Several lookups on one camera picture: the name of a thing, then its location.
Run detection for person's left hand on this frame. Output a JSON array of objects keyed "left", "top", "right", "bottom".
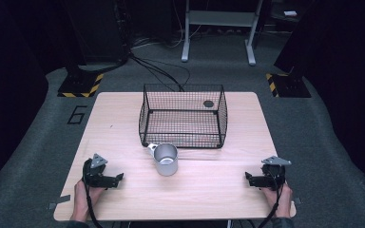
[{"left": 69, "top": 180, "right": 106, "bottom": 223}]

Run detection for black yellow striped base plate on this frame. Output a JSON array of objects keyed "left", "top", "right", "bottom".
[
  {"left": 265, "top": 72, "right": 312, "bottom": 99},
  {"left": 57, "top": 72, "right": 105, "bottom": 99}
]

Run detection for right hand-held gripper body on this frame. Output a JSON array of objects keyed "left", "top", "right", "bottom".
[{"left": 258, "top": 155, "right": 293, "bottom": 191}]

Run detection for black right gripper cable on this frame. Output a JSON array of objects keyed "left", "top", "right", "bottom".
[{"left": 258, "top": 170, "right": 283, "bottom": 228}]

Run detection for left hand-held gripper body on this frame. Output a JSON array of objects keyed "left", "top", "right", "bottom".
[{"left": 82, "top": 153, "right": 120, "bottom": 189}]

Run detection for white metal stand frame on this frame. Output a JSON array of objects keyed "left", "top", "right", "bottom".
[{"left": 181, "top": 0, "right": 264, "bottom": 67}]

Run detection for black wire mesh basket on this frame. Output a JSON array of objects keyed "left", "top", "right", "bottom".
[{"left": 138, "top": 83, "right": 229, "bottom": 149}]

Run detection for person's right hand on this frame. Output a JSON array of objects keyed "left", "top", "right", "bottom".
[{"left": 260, "top": 182, "right": 295, "bottom": 219}]

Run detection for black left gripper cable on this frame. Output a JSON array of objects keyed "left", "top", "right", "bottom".
[{"left": 83, "top": 180, "right": 105, "bottom": 228}]

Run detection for silver metal cup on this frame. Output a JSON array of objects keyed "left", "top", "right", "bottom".
[{"left": 146, "top": 142, "right": 180, "bottom": 178}]

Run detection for black floor cables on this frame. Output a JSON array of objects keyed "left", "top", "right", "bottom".
[{"left": 128, "top": 51, "right": 192, "bottom": 93}]

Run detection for black equipment cabinet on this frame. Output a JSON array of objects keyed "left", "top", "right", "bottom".
[{"left": 61, "top": 0, "right": 130, "bottom": 67}]

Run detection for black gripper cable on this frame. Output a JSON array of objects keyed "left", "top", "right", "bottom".
[
  {"left": 83, "top": 180, "right": 105, "bottom": 228},
  {"left": 258, "top": 170, "right": 283, "bottom": 228}
]

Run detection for grey tape strip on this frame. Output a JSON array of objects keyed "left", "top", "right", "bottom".
[{"left": 47, "top": 194, "right": 72, "bottom": 211}]

